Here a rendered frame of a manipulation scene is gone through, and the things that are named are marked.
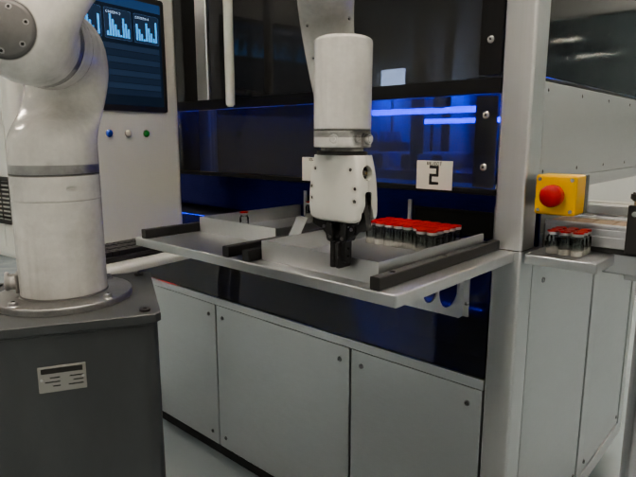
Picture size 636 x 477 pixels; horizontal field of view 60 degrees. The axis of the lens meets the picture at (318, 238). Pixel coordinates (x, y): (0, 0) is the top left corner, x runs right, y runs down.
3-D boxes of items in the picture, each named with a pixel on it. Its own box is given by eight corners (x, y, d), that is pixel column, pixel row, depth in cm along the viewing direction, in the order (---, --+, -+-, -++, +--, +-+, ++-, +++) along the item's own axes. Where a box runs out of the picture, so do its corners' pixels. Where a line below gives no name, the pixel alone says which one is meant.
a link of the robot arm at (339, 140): (384, 131, 80) (384, 151, 81) (338, 131, 86) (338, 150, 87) (348, 130, 74) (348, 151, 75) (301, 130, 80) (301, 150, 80)
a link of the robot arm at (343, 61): (311, 130, 85) (315, 129, 76) (312, 42, 83) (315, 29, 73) (365, 131, 85) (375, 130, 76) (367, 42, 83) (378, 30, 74)
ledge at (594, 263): (550, 252, 114) (550, 243, 114) (618, 261, 106) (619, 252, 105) (523, 263, 104) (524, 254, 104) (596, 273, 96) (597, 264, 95)
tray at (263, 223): (299, 216, 154) (299, 203, 153) (374, 225, 137) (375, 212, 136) (200, 231, 129) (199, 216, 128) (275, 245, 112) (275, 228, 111)
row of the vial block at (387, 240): (369, 240, 115) (370, 220, 115) (446, 253, 103) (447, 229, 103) (363, 242, 114) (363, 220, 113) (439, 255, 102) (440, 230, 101)
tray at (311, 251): (375, 235, 123) (375, 220, 123) (483, 251, 106) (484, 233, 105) (261, 259, 99) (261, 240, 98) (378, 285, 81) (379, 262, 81)
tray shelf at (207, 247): (287, 220, 157) (287, 215, 157) (528, 255, 111) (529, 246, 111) (135, 244, 122) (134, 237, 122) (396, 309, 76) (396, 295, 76)
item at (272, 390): (239, 324, 329) (236, 177, 313) (617, 453, 193) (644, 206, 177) (74, 376, 256) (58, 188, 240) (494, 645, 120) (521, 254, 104)
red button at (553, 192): (544, 204, 100) (545, 183, 100) (567, 206, 98) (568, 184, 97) (536, 206, 98) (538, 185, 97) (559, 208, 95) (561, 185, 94)
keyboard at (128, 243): (177, 238, 163) (177, 229, 162) (210, 242, 155) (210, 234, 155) (46, 261, 131) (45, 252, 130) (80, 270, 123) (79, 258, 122)
